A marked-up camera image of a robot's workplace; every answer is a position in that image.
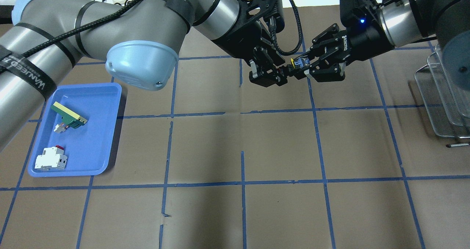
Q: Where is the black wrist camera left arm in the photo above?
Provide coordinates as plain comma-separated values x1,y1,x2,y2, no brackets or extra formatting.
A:
250,0,285,33

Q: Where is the small white connector piece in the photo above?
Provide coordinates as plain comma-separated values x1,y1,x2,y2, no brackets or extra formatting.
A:
53,123,68,133

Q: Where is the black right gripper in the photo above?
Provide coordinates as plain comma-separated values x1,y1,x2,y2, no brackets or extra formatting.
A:
308,23,395,82

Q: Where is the blue plastic tray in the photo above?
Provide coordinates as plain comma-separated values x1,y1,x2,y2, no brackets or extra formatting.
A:
27,82,122,177

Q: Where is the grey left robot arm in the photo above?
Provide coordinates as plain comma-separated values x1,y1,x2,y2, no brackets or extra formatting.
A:
0,0,284,149

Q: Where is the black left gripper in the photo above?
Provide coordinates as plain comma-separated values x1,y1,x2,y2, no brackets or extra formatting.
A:
212,0,288,87

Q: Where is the red blue push button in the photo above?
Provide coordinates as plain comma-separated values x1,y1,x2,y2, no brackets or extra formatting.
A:
291,56,310,80

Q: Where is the white circuit breaker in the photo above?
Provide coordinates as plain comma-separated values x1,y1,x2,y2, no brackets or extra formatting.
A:
34,145,68,171

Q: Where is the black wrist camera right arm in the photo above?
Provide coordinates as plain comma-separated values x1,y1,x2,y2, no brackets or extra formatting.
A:
340,0,383,34

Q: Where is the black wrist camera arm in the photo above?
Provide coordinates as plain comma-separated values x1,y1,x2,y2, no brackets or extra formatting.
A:
340,0,383,34
250,0,285,33

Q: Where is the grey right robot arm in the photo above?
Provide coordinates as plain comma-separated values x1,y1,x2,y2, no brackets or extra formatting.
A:
303,0,470,90

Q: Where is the green yellow terminal block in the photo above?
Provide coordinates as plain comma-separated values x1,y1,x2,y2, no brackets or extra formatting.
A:
50,101,88,129

